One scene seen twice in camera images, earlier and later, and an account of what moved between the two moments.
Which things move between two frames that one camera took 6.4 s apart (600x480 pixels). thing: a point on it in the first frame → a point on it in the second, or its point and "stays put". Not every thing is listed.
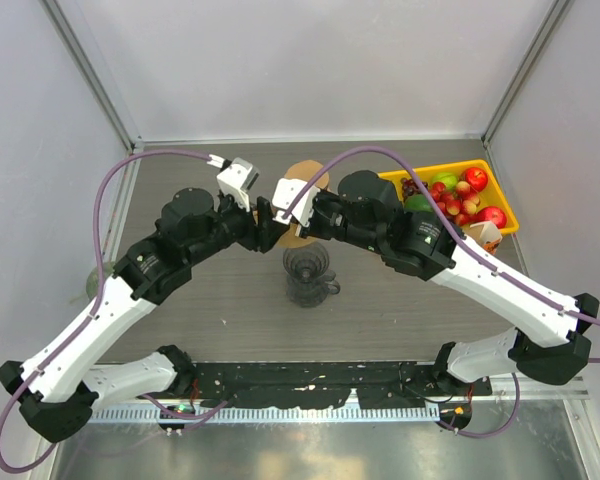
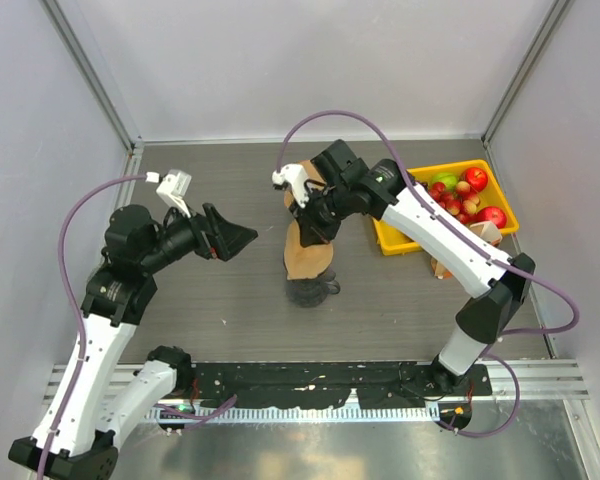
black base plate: x=318 y=385 stays put
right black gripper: x=312 y=231 stays put
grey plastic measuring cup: x=312 y=293 stays put
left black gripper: x=263 y=233 → x=215 y=236
